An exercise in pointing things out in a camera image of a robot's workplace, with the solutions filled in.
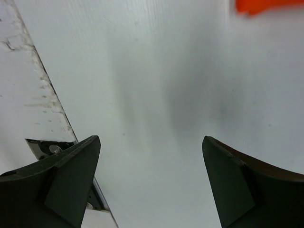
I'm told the orange t shirt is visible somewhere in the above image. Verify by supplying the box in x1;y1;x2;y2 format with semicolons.
235;0;304;15

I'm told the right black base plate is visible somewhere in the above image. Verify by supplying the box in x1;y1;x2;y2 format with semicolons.
26;139;110;212

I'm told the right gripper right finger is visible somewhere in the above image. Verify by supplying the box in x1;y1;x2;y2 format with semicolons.
202;136;304;228

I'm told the white foam front board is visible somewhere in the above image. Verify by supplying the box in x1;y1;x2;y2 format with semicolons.
0;0;117;228

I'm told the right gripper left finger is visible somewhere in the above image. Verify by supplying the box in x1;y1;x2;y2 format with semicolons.
0;135;101;228

